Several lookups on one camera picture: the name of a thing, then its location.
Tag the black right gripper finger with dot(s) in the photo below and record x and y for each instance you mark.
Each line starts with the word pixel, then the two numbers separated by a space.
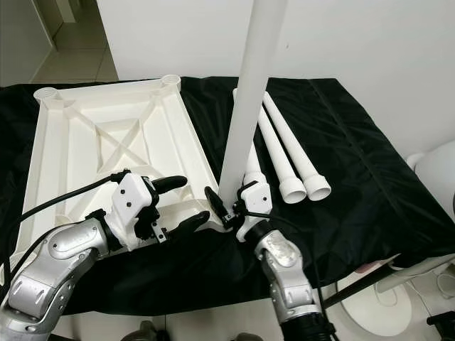
pixel 217 206

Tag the white plastic children tabletop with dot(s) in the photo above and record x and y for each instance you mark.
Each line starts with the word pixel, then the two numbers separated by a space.
pixel 99 128

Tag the grey left robot foot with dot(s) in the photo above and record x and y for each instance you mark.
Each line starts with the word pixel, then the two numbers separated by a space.
pixel 148 332

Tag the grey robot foot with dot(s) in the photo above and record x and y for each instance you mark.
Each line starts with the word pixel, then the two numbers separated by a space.
pixel 148 332
pixel 247 337

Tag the grey right robot foot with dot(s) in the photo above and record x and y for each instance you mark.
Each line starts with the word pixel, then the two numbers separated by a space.
pixel 247 337

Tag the pink cushion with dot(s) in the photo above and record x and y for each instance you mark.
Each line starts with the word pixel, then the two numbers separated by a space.
pixel 373 268

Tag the black cloth table cover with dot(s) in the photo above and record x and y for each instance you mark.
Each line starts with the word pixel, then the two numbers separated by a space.
pixel 362 128

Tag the black magenta hair dryer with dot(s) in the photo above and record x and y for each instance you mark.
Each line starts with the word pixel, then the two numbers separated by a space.
pixel 442 323

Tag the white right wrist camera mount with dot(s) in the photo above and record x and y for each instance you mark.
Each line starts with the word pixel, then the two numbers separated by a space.
pixel 256 199

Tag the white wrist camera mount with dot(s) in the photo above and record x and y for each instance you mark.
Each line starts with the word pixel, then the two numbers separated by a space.
pixel 256 199
pixel 135 199

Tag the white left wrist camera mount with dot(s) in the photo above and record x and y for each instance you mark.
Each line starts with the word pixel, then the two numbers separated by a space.
pixel 135 199

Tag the black metal frame bar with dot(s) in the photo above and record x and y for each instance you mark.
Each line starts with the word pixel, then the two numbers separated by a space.
pixel 355 285

